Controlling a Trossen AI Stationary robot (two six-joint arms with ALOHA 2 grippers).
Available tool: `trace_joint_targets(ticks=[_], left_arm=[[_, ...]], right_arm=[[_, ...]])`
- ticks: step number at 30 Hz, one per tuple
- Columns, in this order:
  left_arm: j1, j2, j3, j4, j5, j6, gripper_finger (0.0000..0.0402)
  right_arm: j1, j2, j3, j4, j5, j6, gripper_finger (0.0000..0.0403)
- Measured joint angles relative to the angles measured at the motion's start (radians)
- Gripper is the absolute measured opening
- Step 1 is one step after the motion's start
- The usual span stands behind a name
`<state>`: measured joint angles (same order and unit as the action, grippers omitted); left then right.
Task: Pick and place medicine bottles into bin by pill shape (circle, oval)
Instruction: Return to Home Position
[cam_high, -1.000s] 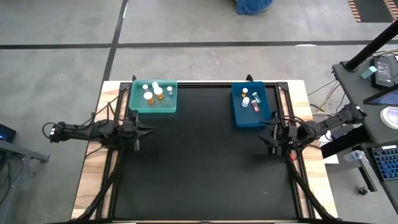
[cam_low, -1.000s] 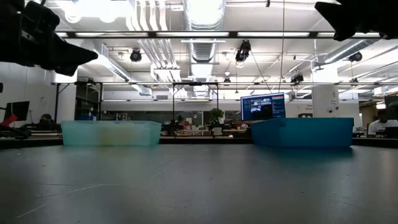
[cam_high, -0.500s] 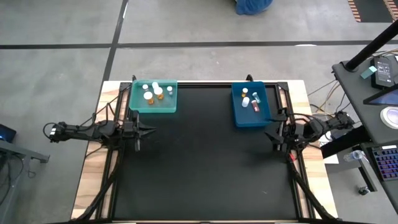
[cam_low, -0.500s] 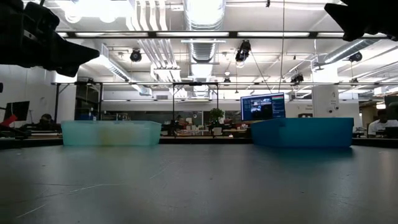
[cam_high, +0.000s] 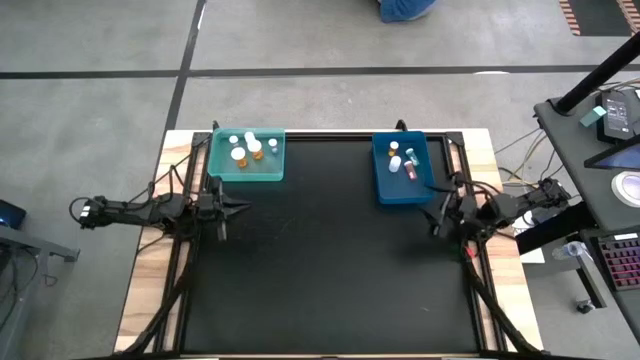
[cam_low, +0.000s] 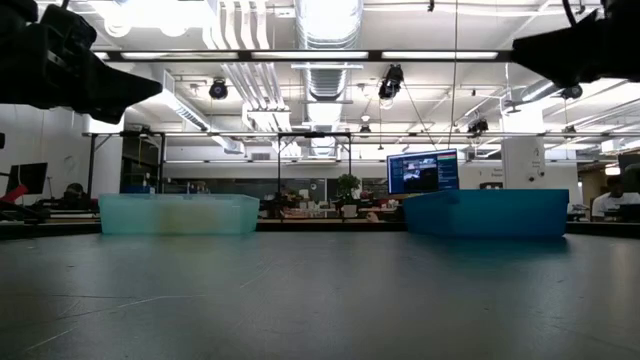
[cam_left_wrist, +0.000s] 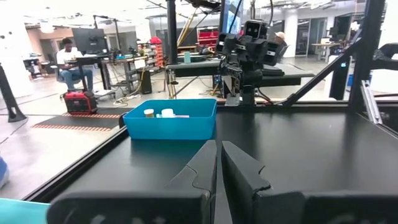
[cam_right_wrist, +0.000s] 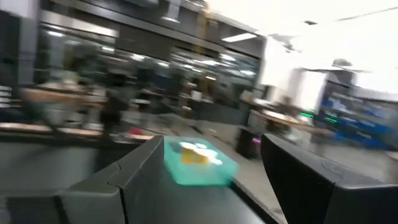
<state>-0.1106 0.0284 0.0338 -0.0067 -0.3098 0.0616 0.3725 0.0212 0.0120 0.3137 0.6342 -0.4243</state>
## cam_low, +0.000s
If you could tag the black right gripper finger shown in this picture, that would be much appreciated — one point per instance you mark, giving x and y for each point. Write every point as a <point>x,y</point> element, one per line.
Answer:
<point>565,55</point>

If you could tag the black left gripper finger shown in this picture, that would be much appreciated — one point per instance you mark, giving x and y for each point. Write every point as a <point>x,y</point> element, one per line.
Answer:
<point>115,92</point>

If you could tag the teal plastic bin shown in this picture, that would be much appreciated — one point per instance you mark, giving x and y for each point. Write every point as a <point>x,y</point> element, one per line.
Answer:
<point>177,215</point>

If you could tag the blue plastic bin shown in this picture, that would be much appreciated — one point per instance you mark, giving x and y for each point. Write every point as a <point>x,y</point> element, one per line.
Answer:
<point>485,212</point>

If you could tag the black ceiling-mounted device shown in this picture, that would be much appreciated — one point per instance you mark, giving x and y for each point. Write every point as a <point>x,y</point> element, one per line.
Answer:
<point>571,91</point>
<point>391,82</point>
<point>218,90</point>
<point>477,126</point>

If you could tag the person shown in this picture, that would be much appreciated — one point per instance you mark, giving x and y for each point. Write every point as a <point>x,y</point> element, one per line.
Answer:
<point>75,192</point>
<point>612,200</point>

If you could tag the dark computer monitor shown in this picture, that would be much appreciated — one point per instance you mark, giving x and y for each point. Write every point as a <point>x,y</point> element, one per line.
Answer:
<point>27,177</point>

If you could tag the black overhead light bar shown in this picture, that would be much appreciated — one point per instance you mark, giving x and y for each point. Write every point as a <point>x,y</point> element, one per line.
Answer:
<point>245,55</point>

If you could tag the red object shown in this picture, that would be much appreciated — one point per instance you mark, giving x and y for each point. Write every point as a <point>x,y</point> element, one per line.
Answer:
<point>12,193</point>

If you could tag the lit computer monitor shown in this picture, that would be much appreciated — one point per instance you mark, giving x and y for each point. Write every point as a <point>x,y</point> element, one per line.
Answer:
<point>422,171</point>

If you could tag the green potted plant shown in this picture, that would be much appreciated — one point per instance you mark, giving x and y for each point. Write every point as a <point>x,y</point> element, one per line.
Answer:
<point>348,186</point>

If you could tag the black table mat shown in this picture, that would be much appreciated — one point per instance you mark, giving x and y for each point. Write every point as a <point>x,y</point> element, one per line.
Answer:
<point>320,300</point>

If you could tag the black metal frame stand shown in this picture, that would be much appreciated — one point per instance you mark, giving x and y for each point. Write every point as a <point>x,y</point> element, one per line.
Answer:
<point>315,135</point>
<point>92,150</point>

